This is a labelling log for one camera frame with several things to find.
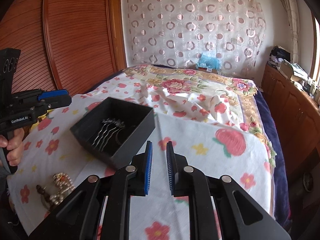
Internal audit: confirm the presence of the brown wooden bead bracelet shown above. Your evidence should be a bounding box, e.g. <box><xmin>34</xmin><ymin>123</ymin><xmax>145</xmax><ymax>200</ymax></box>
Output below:
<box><xmin>35</xmin><ymin>184</ymin><xmax>54</xmax><ymax>210</ymax></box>

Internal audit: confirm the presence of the black open jewelry box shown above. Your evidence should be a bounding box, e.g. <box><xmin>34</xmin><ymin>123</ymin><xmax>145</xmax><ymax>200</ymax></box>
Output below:
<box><xmin>70</xmin><ymin>97</ymin><xmax>155</xmax><ymax>169</ymax></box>

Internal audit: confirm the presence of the person's left hand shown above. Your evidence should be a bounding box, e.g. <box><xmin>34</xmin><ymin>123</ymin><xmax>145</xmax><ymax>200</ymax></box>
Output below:
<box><xmin>1</xmin><ymin>128</ymin><xmax>24</xmax><ymax>166</ymax></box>

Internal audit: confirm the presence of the yellow plush toy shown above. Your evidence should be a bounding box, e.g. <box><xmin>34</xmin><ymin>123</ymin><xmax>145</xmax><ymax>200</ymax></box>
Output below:
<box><xmin>29</xmin><ymin>110</ymin><xmax>53</xmax><ymax>132</ymax></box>

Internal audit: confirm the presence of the pale jade bangle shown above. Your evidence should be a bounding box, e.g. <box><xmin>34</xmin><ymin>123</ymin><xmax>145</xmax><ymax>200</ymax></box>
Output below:
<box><xmin>39</xmin><ymin>189</ymin><xmax>59</xmax><ymax>211</ymax></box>

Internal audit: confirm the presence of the dark blue blanket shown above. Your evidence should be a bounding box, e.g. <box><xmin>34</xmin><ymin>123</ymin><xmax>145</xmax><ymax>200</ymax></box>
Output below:
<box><xmin>254</xmin><ymin>91</ymin><xmax>290</xmax><ymax>226</ymax></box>

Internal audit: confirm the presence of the strawberry flower print cloth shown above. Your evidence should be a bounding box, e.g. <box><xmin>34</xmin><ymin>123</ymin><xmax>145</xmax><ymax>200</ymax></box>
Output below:
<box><xmin>8</xmin><ymin>94</ymin><xmax>273</xmax><ymax>239</ymax></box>

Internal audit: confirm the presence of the brown wooden wardrobe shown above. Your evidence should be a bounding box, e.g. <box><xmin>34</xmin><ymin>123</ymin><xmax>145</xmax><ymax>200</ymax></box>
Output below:
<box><xmin>1</xmin><ymin>0</ymin><xmax>127</xmax><ymax>95</ymax></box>

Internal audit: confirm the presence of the wooden side cabinet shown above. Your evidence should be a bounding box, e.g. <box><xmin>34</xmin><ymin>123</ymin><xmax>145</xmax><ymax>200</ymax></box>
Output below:
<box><xmin>261</xmin><ymin>64</ymin><xmax>319</xmax><ymax>181</ymax></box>

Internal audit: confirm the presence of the floral bed quilt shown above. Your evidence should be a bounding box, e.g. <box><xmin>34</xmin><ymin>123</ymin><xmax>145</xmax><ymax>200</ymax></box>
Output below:
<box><xmin>82</xmin><ymin>64</ymin><xmax>277</xmax><ymax>167</ymax></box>

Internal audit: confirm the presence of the pink circle pattern curtain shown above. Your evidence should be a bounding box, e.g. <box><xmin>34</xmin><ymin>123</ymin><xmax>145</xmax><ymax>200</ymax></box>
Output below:
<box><xmin>123</xmin><ymin>0</ymin><xmax>266</xmax><ymax>75</ymax></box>

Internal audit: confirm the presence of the blue bubble wrap package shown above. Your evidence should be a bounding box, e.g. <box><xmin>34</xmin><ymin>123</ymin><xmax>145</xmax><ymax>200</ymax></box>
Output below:
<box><xmin>196</xmin><ymin>53</ymin><xmax>221</xmax><ymax>72</ymax></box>

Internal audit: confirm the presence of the stack of books and papers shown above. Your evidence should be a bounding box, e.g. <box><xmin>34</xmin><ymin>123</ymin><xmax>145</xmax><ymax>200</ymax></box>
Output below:
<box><xmin>268</xmin><ymin>46</ymin><xmax>308</xmax><ymax>85</ymax></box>

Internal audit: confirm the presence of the patterned window curtain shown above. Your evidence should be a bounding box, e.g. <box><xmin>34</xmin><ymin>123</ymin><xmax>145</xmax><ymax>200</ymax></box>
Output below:
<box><xmin>284</xmin><ymin>0</ymin><xmax>300</xmax><ymax>63</ymax></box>

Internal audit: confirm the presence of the pearl necklace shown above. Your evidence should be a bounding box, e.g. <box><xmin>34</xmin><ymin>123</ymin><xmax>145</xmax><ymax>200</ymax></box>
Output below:
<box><xmin>48</xmin><ymin>172</ymin><xmax>76</xmax><ymax>205</ymax></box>

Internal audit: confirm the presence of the window with wooden frame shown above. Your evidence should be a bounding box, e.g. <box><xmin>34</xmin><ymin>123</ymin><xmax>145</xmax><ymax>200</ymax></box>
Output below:
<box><xmin>310</xmin><ymin>15</ymin><xmax>319</xmax><ymax>86</ymax></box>

